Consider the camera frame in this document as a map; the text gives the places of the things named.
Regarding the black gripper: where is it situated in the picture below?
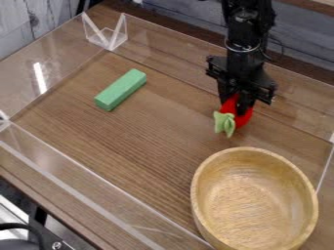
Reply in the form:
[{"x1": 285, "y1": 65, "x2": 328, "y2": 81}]
[{"x1": 206, "y1": 56, "x2": 278, "y2": 116}]

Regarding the red plush radish toy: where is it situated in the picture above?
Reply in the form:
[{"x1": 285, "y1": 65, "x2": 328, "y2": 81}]
[{"x1": 213, "y1": 94, "x2": 253, "y2": 138}]

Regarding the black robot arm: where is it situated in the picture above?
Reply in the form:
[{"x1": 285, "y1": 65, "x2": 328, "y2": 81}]
[{"x1": 206, "y1": 0, "x2": 277, "y2": 115}]

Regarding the green rectangular block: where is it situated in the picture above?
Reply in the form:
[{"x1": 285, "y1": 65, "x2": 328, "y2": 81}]
[{"x1": 94, "y1": 68, "x2": 146, "y2": 111}]

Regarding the wooden bowl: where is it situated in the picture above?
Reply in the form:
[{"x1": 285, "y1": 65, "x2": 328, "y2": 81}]
[{"x1": 191, "y1": 146, "x2": 318, "y2": 250}]

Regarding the black metal clamp base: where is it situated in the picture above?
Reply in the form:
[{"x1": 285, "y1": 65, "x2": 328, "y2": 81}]
[{"x1": 29, "y1": 226, "x2": 89, "y2": 250}]

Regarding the clear acrylic enclosure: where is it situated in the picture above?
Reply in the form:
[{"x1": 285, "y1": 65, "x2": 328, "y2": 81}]
[{"x1": 0, "y1": 9, "x2": 334, "y2": 250}]

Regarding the black cable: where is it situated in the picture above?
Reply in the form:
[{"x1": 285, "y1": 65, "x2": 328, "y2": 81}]
[{"x1": 0, "y1": 222, "x2": 45, "y2": 250}]

